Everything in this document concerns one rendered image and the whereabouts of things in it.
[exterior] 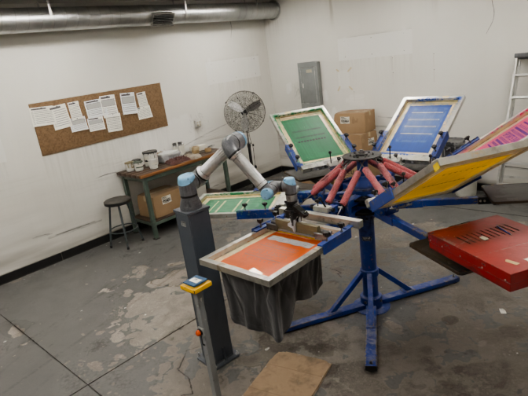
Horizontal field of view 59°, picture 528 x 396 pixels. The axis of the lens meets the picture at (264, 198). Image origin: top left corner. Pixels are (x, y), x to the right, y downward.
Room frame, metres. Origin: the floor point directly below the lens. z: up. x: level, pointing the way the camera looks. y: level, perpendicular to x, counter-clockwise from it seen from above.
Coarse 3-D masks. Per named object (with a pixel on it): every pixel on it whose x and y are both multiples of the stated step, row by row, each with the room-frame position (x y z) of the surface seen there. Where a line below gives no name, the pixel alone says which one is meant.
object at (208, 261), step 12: (324, 228) 2.87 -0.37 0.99; (336, 228) 2.83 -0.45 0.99; (240, 240) 2.84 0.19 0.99; (216, 252) 2.69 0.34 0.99; (228, 252) 2.75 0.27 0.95; (312, 252) 2.50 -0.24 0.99; (204, 264) 2.59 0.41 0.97; (216, 264) 2.52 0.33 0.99; (288, 264) 2.39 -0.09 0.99; (300, 264) 2.41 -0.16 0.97; (240, 276) 2.37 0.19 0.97; (252, 276) 2.30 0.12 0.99; (264, 276) 2.28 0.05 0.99; (276, 276) 2.27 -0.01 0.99
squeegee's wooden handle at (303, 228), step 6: (276, 222) 2.97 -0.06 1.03; (282, 222) 2.93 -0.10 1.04; (288, 222) 2.89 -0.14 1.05; (300, 222) 2.84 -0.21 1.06; (282, 228) 2.93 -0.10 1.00; (288, 228) 2.89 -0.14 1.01; (300, 228) 2.82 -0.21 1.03; (306, 228) 2.78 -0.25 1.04; (312, 228) 2.75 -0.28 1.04; (318, 228) 2.73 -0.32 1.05; (312, 234) 2.75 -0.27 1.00
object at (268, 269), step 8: (304, 240) 2.78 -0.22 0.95; (312, 240) 2.76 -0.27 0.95; (320, 240) 2.74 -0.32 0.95; (296, 248) 2.67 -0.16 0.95; (304, 248) 2.65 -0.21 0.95; (312, 248) 2.64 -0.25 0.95; (296, 256) 2.56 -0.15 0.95; (256, 264) 2.52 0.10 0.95; (264, 264) 2.51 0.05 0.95; (280, 264) 2.48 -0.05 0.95; (264, 272) 2.40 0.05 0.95; (272, 272) 2.39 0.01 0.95
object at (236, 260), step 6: (270, 234) 2.96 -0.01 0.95; (276, 234) 2.95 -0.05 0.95; (282, 234) 2.94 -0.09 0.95; (288, 234) 2.92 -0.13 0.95; (258, 240) 2.88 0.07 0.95; (264, 240) 2.87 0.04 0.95; (270, 240) 2.85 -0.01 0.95; (276, 240) 2.84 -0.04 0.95; (252, 246) 2.80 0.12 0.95; (240, 252) 2.73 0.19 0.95; (228, 258) 2.65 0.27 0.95; (234, 258) 2.64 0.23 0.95; (240, 258) 2.63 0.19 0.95; (246, 258) 2.62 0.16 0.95; (234, 264) 2.56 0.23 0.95; (240, 264) 2.55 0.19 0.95; (246, 264) 2.54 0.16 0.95
